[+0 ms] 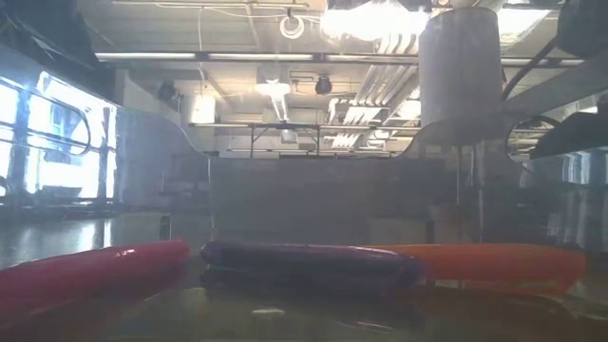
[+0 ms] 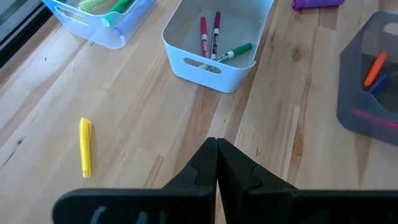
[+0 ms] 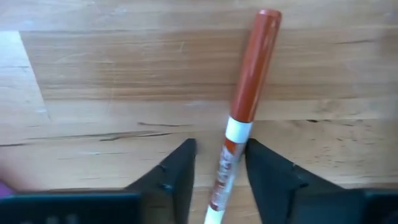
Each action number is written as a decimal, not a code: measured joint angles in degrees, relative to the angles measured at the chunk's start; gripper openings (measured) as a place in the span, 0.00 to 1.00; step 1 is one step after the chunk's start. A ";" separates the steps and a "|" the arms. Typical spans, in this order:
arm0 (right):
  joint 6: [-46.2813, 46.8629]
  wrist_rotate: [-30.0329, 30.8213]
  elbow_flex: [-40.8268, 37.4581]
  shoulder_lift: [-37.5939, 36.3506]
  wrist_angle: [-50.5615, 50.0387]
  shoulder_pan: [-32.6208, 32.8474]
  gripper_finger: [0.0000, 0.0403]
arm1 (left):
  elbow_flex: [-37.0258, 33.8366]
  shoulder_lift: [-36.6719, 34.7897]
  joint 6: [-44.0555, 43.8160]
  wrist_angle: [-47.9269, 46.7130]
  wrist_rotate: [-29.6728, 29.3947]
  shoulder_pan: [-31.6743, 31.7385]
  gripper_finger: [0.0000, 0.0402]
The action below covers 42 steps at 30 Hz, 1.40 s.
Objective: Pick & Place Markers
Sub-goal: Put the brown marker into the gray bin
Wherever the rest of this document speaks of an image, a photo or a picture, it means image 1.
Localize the orange highlighter marker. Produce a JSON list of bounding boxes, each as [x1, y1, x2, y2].
[[365, 242, 588, 295]]

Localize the large purple highlighter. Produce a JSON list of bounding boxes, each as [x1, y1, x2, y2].
[[199, 240, 424, 291]]

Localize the red highlighter marker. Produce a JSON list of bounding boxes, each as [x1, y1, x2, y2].
[[0, 239, 191, 329]]

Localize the white shade wooden base lamp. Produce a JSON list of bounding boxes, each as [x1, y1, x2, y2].
[[419, 7, 504, 243]]

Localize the black ceiling dome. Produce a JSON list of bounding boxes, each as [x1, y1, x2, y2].
[[314, 74, 333, 96]]

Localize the smoky grey transparent bin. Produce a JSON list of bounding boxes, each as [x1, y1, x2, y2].
[[0, 42, 608, 342]]

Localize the metal overhead rack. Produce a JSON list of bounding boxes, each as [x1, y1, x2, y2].
[[189, 122, 419, 158]]

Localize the white hanging cylinder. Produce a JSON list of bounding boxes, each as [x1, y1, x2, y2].
[[182, 93, 218, 125]]

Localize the bright window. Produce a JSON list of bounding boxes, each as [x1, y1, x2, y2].
[[0, 70, 118, 200]]

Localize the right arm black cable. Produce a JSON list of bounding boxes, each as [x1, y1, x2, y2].
[[502, 36, 560, 102]]

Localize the white cable coil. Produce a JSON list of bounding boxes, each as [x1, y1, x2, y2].
[[278, 14, 306, 41]]

